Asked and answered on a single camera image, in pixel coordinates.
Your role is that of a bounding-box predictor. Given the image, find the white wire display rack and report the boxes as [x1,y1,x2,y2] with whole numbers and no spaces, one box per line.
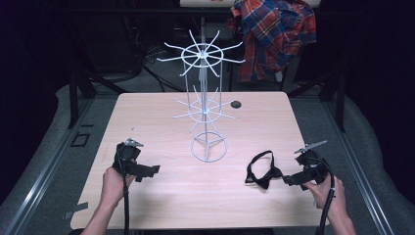
[156,29,247,164]

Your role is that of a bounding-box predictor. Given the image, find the hand-held gripper black cable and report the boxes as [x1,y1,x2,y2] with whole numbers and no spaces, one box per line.
[117,153,131,235]
[311,157,337,235]

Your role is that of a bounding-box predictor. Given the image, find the person's right hand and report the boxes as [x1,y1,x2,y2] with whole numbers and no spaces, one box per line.
[303,175,347,219]

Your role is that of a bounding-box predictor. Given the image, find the black bow tie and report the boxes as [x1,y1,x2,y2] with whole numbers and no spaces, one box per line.
[244,149,285,191]

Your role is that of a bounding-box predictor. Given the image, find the aluminium floor rail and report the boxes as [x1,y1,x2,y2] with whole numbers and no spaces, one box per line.
[0,97,96,235]
[321,99,396,235]

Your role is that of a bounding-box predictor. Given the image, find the black chair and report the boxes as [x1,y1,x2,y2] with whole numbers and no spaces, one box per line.
[227,52,302,93]

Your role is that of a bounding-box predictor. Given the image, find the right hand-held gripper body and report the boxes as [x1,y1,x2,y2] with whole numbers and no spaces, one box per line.
[294,139,331,186]

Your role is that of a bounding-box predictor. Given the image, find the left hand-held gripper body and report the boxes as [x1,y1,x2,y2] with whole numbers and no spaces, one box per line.
[112,137,145,174]

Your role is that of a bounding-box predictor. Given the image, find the right hand-held gripper black cable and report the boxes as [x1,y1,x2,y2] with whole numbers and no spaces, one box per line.
[311,157,337,235]

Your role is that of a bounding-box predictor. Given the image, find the person's left hand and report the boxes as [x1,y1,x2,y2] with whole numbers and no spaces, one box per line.
[101,165,137,206]

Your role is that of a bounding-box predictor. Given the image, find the black metal stand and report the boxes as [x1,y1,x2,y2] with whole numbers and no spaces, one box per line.
[66,68,129,130]
[287,68,347,134]

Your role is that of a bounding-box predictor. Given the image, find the red blue plaid shirt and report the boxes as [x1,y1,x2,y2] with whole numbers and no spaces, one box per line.
[227,0,318,83]

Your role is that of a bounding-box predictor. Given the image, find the grey tape strip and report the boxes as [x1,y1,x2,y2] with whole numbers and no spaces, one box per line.
[63,201,90,220]

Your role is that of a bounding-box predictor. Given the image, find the black floor cables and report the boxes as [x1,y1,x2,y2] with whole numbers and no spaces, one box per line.
[138,42,185,93]

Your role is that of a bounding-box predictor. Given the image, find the left hand-held gripper black cable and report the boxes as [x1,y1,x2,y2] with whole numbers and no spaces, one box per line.
[117,153,131,235]

